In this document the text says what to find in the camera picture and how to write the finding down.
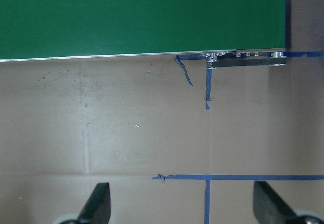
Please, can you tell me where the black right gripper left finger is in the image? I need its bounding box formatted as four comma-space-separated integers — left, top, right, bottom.
76, 182, 111, 223

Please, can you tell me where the brown paper table cover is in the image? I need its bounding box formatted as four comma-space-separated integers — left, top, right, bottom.
1, 0, 323, 223

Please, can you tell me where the green conveyor belt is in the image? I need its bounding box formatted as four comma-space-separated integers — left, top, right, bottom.
1, 0, 286, 60

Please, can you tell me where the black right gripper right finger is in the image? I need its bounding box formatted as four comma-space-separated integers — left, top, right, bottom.
253, 181, 301, 223

